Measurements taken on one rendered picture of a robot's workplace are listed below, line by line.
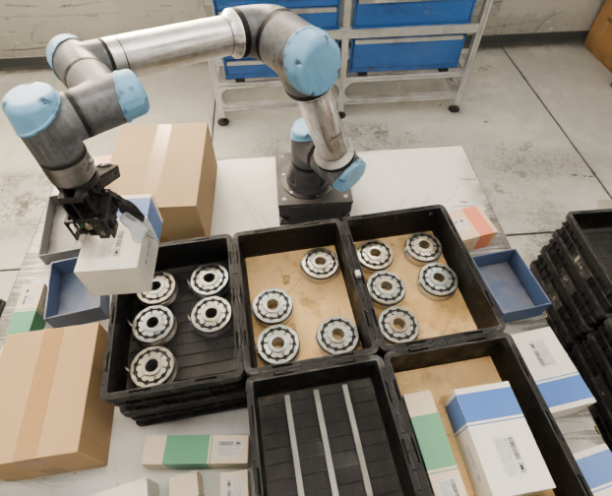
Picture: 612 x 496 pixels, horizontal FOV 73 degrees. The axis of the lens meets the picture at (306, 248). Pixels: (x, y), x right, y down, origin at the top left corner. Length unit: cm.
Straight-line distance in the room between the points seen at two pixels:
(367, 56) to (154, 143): 175
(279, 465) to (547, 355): 71
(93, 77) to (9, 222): 221
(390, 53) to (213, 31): 211
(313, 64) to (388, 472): 84
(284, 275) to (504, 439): 64
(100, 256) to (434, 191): 115
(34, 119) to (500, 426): 96
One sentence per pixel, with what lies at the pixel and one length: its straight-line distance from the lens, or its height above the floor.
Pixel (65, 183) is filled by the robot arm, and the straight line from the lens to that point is 78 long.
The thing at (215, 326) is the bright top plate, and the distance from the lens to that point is 107.
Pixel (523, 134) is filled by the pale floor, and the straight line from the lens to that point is 328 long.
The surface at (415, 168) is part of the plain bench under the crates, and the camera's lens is 168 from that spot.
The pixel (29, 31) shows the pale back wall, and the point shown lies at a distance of 412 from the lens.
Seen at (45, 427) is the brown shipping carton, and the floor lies 86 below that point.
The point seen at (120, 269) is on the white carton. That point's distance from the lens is 87.
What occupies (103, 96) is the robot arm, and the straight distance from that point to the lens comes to 73.
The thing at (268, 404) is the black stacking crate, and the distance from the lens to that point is 101.
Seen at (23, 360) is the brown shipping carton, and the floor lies 86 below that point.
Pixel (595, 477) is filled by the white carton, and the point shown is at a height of 79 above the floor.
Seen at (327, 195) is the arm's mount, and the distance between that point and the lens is 139.
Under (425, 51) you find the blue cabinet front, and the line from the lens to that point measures 301.
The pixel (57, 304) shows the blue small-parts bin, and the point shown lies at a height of 71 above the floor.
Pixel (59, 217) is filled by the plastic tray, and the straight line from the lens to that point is 170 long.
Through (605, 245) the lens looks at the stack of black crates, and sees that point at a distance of 202.
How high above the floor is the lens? 179
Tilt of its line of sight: 53 degrees down
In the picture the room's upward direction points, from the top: 1 degrees counter-clockwise
